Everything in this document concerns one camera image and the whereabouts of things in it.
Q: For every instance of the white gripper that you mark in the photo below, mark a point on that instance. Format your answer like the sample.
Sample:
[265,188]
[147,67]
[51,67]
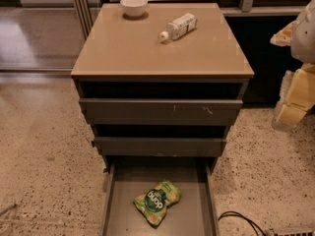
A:
[304,38]

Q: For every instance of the green rice chip bag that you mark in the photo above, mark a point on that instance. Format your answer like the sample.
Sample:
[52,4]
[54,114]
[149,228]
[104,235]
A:
[154,203]

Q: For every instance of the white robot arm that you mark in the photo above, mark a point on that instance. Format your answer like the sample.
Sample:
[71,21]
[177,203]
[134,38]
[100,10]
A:
[302,48]

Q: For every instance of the grey three-drawer cabinet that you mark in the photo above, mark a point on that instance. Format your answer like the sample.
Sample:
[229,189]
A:
[123,59]

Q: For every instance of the top grey drawer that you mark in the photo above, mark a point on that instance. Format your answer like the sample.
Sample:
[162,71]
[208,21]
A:
[200,112]

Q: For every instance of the open bottom grey drawer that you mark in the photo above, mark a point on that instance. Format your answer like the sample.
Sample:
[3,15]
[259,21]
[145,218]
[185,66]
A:
[131,176]

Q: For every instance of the middle grey drawer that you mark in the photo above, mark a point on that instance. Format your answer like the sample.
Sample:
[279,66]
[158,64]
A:
[160,146]

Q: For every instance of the clear plastic water bottle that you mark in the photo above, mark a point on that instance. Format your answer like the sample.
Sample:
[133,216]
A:
[179,27]

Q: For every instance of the metal floor vent grille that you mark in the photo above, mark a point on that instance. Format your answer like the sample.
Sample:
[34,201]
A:
[289,231]

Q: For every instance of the white ceramic bowl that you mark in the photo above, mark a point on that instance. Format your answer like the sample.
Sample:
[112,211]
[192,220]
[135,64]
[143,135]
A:
[134,8]

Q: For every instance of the grey floor rod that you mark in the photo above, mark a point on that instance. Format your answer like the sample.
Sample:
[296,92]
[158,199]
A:
[3,211]

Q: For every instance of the metal window frame post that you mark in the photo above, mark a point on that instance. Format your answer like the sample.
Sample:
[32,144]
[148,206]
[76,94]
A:
[85,16]

